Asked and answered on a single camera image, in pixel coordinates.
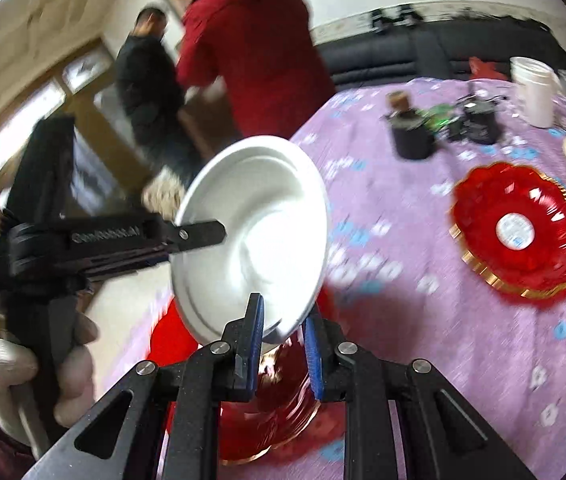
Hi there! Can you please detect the purple floral tablecloth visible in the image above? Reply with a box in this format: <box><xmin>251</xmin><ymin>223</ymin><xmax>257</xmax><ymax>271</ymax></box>
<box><xmin>108</xmin><ymin>77</ymin><xmax>566</xmax><ymax>480</ymax></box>

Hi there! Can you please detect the wooden cabinet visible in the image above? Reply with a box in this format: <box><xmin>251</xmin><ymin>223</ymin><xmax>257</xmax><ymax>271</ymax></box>
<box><xmin>178</xmin><ymin>85</ymin><xmax>244</xmax><ymax>156</ymax></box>

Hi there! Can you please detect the beige patterned cushion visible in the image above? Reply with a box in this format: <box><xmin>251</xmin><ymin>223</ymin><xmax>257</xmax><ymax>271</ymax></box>
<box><xmin>142</xmin><ymin>169</ymin><xmax>188</xmax><ymax>217</ymax></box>

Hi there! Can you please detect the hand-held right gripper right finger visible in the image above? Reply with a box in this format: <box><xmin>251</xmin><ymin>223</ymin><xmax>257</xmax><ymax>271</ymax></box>
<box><xmin>302</xmin><ymin>305</ymin><xmax>536</xmax><ymax>480</ymax></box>

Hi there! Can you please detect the white plastic jar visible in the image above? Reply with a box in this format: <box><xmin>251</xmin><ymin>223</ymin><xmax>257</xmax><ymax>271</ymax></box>
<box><xmin>509</xmin><ymin>56</ymin><xmax>558</xmax><ymax>128</ymax></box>

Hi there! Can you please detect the white plate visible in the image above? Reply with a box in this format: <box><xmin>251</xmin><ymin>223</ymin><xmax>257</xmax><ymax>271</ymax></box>
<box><xmin>170</xmin><ymin>135</ymin><xmax>330</xmax><ymax>346</ymax></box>

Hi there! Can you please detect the red plastic bag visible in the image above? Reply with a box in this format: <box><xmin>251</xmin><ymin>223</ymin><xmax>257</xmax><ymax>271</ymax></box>
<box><xmin>468</xmin><ymin>57</ymin><xmax>508</xmax><ymax>81</ymax></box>

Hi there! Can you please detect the black leather sofa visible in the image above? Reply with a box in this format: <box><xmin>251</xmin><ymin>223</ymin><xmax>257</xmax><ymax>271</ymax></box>
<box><xmin>315</xmin><ymin>12</ymin><xmax>566</xmax><ymax>93</ymax></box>

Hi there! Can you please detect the black canister with cork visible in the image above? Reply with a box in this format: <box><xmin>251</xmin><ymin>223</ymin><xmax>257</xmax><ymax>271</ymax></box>
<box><xmin>387</xmin><ymin>91</ymin><xmax>436</xmax><ymax>161</ymax></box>

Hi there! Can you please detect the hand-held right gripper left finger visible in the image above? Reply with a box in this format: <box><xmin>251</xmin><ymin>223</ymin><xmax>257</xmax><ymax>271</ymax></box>
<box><xmin>23</xmin><ymin>292</ymin><xmax>266</xmax><ymax>480</ymax></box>

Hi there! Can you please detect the red gold-rimmed plate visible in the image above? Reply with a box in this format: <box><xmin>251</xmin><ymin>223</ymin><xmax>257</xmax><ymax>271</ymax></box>
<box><xmin>150</xmin><ymin>285</ymin><xmax>336</xmax><ymax>466</ymax></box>
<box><xmin>449</xmin><ymin>161</ymin><xmax>566</xmax><ymax>301</ymax></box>

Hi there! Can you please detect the black device on sofa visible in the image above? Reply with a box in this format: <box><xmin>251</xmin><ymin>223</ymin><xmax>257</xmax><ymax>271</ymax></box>
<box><xmin>395</xmin><ymin>4</ymin><xmax>426</xmax><ymax>27</ymax></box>
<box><xmin>372</xmin><ymin>10</ymin><xmax>394</xmax><ymax>36</ymax></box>

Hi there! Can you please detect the wooden glass door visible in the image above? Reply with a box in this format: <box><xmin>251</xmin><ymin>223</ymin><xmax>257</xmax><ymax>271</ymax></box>
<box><xmin>0</xmin><ymin>35</ymin><xmax>128</xmax><ymax>231</ymax></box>

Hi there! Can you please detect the person's left hand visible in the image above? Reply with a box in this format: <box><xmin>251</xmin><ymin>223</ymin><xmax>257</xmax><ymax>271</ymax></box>
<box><xmin>0</xmin><ymin>310</ymin><xmax>98</xmax><ymax>427</ymax></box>

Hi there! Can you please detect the black round device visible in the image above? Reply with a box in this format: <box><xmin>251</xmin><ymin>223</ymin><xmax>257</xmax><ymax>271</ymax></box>
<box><xmin>450</xmin><ymin>92</ymin><xmax>504</xmax><ymax>146</ymax></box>

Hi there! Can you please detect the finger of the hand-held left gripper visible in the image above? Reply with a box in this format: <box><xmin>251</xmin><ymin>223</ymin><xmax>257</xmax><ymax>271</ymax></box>
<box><xmin>140</xmin><ymin>219</ymin><xmax>227</xmax><ymax>257</ymax></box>
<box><xmin>80</xmin><ymin>251</ymin><xmax>171</xmax><ymax>282</ymax></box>

